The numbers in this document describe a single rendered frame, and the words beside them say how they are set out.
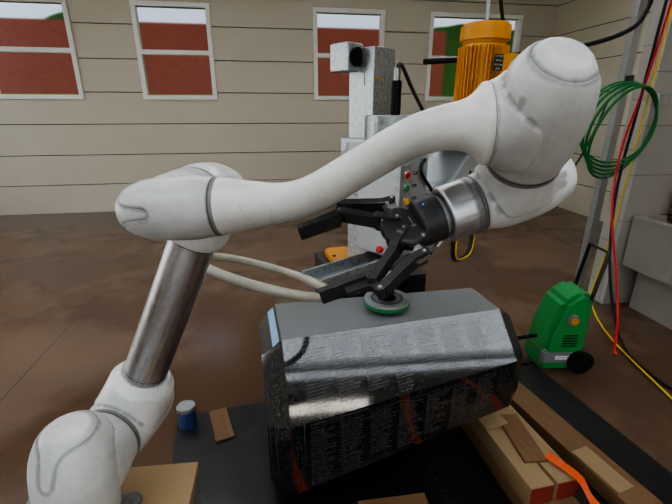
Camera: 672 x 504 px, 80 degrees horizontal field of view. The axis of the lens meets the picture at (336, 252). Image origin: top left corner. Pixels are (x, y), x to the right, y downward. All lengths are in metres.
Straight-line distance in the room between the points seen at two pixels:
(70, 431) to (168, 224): 0.50
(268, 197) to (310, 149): 7.03
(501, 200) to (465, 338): 1.37
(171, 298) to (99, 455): 0.33
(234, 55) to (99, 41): 2.07
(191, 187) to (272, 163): 6.99
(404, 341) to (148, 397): 1.09
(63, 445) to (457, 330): 1.50
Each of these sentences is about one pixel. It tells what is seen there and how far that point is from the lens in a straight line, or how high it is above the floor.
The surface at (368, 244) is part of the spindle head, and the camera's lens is 1.78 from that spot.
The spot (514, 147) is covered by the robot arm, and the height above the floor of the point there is 1.68.
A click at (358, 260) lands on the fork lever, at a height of 1.10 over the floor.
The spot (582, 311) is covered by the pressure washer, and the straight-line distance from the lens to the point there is 3.15.
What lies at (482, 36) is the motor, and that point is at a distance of 2.20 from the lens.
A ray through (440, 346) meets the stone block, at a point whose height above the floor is 0.74.
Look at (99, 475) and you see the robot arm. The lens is 1.04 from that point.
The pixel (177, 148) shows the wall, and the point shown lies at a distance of 7.81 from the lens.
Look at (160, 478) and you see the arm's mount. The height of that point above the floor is 0.83.
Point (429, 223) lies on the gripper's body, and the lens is 0.61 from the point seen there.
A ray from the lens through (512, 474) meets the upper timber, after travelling 2.25.
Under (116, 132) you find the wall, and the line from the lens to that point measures 8.04.
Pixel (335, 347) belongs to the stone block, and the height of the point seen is 0.78.
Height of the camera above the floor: 1.72
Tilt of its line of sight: 19 degrees down
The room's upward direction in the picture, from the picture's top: straight up
